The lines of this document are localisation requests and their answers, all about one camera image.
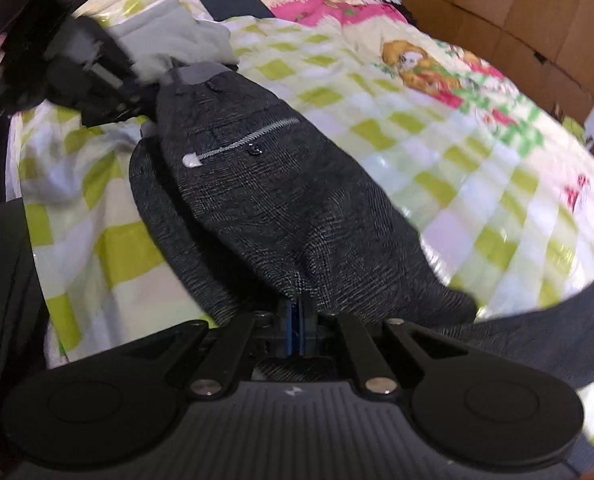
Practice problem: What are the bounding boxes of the dark grey checked pants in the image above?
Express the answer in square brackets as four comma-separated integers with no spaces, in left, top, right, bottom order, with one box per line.
[128,60,594,392]

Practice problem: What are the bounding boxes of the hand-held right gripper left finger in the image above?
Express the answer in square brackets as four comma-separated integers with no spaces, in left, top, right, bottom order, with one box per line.
[122,300,298,402]

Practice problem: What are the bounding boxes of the light grey garment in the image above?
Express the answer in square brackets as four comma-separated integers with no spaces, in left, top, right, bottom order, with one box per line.
[108,0,240,83]

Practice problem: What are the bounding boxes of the dark navy folded cloth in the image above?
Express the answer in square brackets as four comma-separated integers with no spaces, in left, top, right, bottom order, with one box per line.
[194,0,275,22]

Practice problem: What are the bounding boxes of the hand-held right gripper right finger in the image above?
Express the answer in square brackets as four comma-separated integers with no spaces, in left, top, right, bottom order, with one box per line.
[299,300,474,397]

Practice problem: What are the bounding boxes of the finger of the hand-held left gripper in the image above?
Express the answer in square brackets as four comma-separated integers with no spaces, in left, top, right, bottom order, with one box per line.
[79,62,152,129]

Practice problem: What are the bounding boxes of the wooden wardrobe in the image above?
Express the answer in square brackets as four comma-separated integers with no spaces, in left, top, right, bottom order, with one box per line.
[401,0,594,163]

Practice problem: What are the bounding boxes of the green checked printed blanket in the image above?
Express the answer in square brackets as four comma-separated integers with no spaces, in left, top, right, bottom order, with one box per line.
[4,0,594,363]

